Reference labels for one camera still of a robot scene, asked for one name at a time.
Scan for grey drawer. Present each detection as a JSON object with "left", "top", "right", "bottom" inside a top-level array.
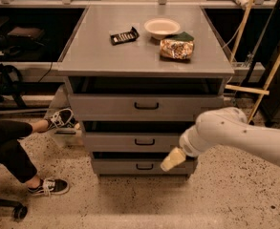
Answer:
[
  {"left": 69, "top": 94, "right": 224, "bottom": 121},
  {"left": 84, "top": 121, "right": 193, "bottom": 152},
  {"left": 91, "top": 152, "right": 197, "bottom": 176}
]

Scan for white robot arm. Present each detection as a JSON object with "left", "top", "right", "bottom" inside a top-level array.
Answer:
[{"left": 161, "top": 107, "right": 280, "bottom": 172}]

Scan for grey bottom drawer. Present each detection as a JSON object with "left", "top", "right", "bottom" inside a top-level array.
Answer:
[{"left": 91, "top": 152, "right": 197, "bottom": 176}]

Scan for grey drawer cabinet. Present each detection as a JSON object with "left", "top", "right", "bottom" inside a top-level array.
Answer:
[{"left": 57, "top": 4, "right": 235, "bottom": 178}]

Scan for grey top drawer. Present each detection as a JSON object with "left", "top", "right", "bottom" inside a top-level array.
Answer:
[{"left": 69, "top": 94, "right": 224, "bottom": 121}]

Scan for gold green chip bag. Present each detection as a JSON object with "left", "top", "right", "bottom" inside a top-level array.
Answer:
[{"left": 160, "top": 31, "right": 194, "bottom": 60}]

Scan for clear plastic storage box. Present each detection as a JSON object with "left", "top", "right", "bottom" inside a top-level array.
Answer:
[{"left": 48, "top": 123, "right": 83, "bottom": 147}]

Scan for black sneaker right foot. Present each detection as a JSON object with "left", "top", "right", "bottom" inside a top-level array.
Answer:
[{"left": 47, "top": 108, "right": 75, "bottom": 130}]

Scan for black sneaker foot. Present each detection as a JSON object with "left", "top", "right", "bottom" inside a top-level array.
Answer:
[
  {"left": 47, "top": 108, "right": 75, "bottom": 130},
  {"left": 28, "top": 178, "right": 69, "bottom": 197}
]

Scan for white paper bowl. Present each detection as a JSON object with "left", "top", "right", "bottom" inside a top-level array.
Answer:
[{"left": 144, "top": 18, "right": 181, "bottom": 40}]

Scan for black sneaker left foot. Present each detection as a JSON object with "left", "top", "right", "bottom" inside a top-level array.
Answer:
[{"left": 28, "top": 178, "right": 69, "bottom": 197}]

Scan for black office chair base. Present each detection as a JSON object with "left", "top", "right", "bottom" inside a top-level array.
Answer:
[{"left": 0, "top": 198, "right": 28, "bottom": 219}]

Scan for person legs black trousers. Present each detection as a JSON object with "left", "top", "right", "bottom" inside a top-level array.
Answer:
[{"left": 0, "top": 119, "right": 50, "bottom": 195}]

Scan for wooden easel frame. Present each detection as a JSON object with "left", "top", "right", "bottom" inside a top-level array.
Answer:
[{"left": 225, "top": 0, "right": 280, "bottom": 124}]

